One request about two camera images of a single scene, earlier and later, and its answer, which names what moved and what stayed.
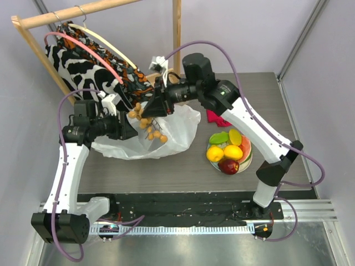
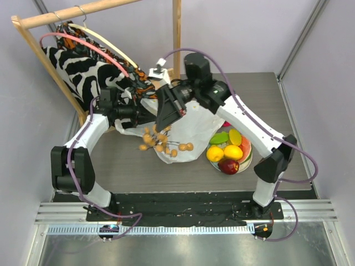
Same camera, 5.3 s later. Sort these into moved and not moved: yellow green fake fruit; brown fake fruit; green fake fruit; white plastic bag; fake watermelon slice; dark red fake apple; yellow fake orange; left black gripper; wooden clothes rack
Moved: brown fake fruit; left black gripper; white plastic bag
Not moved: dark red fake apple; green fake fruit; fake watermelon slice; yellow fake orange; wooden clothes rack; yellow green fake fruit
